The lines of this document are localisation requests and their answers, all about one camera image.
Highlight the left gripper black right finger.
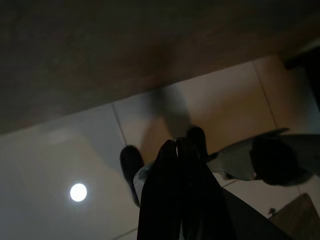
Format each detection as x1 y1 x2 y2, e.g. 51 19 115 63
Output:
175 136 236 240

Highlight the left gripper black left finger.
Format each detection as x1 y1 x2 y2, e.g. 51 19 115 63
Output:
137 139 183 240

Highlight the brown wooden board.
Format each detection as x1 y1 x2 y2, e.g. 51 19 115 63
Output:
268 192 320 240

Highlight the brown wooden cabinet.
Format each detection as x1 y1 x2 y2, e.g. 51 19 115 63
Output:
0 0 320 136

